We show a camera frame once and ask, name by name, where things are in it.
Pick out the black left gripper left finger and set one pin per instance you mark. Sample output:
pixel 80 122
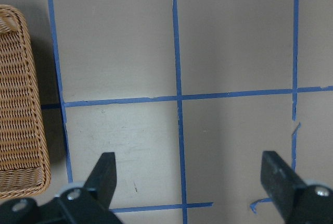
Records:
pixel 101 183

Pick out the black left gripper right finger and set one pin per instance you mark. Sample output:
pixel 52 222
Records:
pixel 281 183

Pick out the brown wicker basket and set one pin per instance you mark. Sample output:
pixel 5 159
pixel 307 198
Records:
pixel 25 165

